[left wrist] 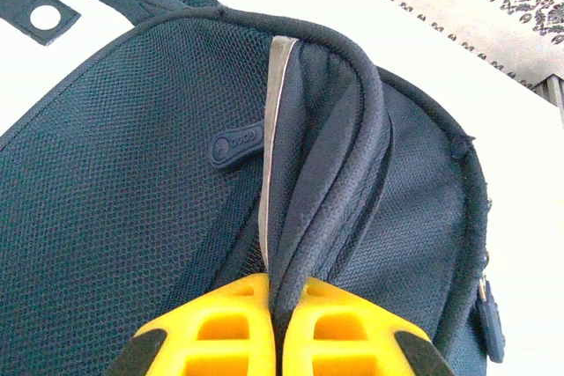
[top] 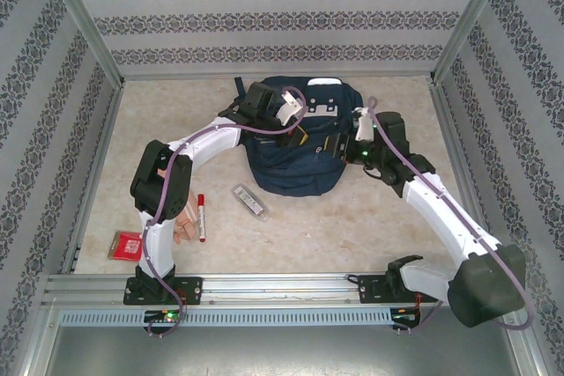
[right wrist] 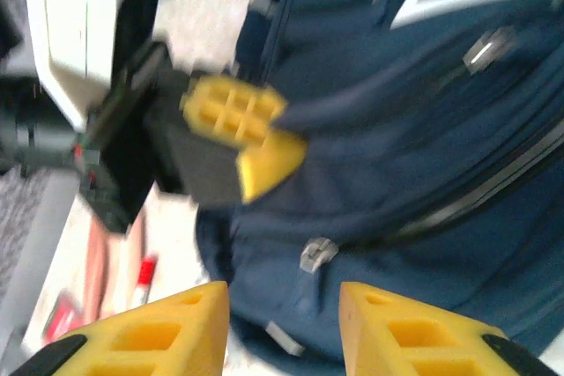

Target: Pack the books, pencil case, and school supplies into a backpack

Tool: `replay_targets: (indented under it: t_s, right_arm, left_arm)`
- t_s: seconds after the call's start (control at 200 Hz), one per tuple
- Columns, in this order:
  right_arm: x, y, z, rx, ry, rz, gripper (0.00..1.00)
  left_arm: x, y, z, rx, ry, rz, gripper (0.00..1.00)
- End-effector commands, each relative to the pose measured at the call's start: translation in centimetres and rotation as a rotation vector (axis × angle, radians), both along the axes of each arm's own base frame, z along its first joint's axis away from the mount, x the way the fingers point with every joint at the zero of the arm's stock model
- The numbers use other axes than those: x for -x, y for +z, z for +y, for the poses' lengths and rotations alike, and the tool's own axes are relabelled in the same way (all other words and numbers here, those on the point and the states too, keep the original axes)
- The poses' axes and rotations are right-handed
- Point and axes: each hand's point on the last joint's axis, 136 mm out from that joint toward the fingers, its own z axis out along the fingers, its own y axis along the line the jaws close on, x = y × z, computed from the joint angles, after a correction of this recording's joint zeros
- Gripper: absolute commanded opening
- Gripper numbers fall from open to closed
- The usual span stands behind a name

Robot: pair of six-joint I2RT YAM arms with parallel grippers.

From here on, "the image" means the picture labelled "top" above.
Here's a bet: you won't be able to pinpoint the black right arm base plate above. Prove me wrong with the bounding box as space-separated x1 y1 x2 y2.
357 272 437 306

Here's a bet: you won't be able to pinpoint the left controller board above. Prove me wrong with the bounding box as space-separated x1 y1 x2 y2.
144 308 189 325

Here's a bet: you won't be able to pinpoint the red packet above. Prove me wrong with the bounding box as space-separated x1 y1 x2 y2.
107 230 143 262

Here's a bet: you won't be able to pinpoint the aluminium back rail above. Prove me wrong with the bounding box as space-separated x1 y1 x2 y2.
121 70 437 83

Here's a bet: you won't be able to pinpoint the grey slotted cable duct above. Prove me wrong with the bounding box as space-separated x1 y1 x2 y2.
59 308 394 328

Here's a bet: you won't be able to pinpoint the aluminium mounting rail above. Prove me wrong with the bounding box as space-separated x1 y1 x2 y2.
42 273 517 306

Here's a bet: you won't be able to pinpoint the controller board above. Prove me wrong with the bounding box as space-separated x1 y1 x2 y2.
390 306 422 328
144 308 189 325

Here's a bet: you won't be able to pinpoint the aluminium right frame post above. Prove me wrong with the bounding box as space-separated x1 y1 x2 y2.
429 0 515 85

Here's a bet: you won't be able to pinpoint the navy blue backpack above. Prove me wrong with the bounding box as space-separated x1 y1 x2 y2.
233 76 367 197

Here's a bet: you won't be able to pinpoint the pink pencil case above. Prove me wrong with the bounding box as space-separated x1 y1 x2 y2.
154 166 198 246

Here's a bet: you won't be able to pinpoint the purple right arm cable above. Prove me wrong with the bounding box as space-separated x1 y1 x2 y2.
365 96 537 333

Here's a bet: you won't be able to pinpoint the aluminium right side rail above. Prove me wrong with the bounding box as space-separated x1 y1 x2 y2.
429 78 501 271

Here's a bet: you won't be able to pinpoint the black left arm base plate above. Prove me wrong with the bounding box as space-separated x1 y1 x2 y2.
122 276 204 306

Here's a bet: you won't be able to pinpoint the aluminium left side rail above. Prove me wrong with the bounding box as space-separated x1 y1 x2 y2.
59 83 127 275

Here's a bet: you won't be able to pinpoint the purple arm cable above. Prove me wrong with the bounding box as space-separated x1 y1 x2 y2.
143 86 308 340
365 96 537 333

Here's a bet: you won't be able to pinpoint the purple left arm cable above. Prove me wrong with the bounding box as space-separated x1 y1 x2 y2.
143 86 308 340

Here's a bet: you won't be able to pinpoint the clear plastic lead box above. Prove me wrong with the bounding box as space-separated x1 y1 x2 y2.
232 184 269 220

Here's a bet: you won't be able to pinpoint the right controller board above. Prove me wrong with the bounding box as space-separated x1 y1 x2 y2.
390 306 422 328

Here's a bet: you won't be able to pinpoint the aluminium left frame post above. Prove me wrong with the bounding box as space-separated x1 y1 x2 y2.
37 0 127 86

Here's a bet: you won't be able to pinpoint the red white marker pen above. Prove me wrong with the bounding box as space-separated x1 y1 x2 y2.
197 194 208 244

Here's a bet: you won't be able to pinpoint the aluminium frame post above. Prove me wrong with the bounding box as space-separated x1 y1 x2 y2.
37 0 127 86
429 0 515 85

